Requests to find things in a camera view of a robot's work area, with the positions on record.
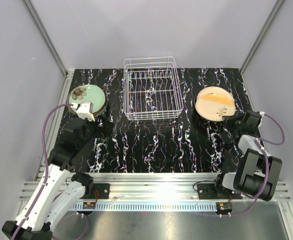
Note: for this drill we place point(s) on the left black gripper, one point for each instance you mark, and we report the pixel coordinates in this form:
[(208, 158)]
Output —
[(104, 131)]

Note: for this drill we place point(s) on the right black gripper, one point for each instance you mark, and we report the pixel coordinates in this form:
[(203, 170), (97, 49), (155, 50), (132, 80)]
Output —
[(231, 118)]

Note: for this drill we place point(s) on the orange cream leaf plate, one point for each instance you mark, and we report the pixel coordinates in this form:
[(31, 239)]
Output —
[(229, 105)]

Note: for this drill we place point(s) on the pink cream branch plate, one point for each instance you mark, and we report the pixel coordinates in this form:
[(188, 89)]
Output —
[(215, 90)]

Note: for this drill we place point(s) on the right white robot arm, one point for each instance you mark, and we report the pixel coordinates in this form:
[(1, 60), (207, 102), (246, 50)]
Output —
[(258, 172)]

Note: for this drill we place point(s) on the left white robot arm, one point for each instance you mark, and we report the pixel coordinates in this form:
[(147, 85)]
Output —
[(46, 207)]

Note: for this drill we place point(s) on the dark plates under green plate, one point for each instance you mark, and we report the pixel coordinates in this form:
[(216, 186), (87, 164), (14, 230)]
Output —
[(98, 107)]

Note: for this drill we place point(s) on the dark striped rim plate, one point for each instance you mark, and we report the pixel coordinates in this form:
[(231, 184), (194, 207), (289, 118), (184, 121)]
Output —
[(199, 115)]

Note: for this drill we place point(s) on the green plate with flower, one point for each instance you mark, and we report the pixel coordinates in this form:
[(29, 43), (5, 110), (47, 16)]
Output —
[(85, 93)]

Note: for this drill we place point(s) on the left aluminium frame post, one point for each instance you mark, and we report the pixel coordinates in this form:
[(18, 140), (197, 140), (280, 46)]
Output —
[(30, 8)]

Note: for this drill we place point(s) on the aluminium frame post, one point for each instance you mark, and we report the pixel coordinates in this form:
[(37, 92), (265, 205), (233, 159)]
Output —
[(30, 8), (262, 33)]

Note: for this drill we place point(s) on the aluminium mounting rail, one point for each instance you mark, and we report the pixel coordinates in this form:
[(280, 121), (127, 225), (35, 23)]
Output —
[(153, 187)]

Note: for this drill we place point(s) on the white slotted cable duct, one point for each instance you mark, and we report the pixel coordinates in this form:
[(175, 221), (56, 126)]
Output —
[(123, 206)]

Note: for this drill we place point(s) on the white wire dish rack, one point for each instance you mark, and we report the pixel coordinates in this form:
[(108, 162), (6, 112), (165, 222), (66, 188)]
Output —
[(151, 89)]

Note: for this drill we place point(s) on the right aluminium frame post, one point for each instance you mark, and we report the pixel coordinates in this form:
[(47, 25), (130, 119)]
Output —
[(262, 33)]

